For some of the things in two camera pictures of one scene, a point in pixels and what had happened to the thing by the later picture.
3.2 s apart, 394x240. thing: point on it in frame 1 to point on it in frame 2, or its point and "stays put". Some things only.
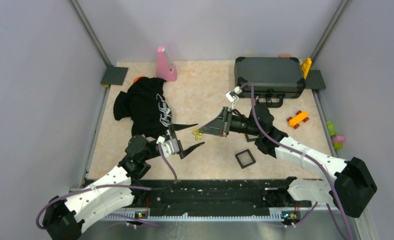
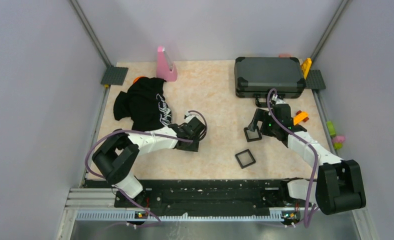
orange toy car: [300, 117] stays put
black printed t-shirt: [144, 104] stays put
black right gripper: [221, 125] to [261, 115]
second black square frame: [239, 162] stays put
